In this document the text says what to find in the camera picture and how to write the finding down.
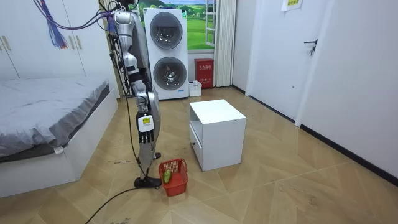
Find robot legs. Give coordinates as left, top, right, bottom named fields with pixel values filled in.
left=133, top=83, right=163, bottom=189

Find black floor cable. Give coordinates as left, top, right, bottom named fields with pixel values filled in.
left=84, top=70, right=147, bottom=224

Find white bedside cabinet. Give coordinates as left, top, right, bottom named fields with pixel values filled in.
left=188, top=98, right=248, bottom=172

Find robot body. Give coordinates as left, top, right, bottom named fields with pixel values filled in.
left=107, top=0, right=153, bottom=91

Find grey bed with white frame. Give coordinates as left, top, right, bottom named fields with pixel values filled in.
left=0, top=77, right=119, bottom=198

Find white door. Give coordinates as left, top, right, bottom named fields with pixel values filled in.
left=245, top=0, right=331, bottom=123

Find green landscape wall poster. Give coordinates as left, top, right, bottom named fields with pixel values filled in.
left=136, top=0, right=216, bottom=51

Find black door handle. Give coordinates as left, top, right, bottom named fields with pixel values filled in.
left=303, top=39, right=319, bottom=57

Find small white bin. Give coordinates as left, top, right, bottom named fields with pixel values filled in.
left=188, top=80, right=203, bottom=98

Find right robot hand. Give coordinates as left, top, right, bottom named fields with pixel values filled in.
left=136, top=111, right=156, bottom=145

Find red metal cabinet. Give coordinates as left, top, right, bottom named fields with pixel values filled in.
left=194, top=58, right=215, bottom=90

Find red plastic basket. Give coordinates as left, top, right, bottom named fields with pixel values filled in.
left=158, top=157, right=190, bottom=198

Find white curtain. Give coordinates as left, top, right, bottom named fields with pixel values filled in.
left=213, top=0, right=238, bottom=88

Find white wardrobe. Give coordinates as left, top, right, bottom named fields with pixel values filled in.
left=0, top=0, right=121, bottom=99

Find paper sheet with yellow label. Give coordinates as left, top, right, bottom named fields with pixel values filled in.
left=280, top=0, right=303, bottom=12

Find white washing machine tower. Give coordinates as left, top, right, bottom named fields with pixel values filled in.
left=142, top=7, right=190, bottom=101

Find cable bundle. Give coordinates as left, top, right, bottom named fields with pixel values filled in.
left=32, top=0, right=116, bottom=50

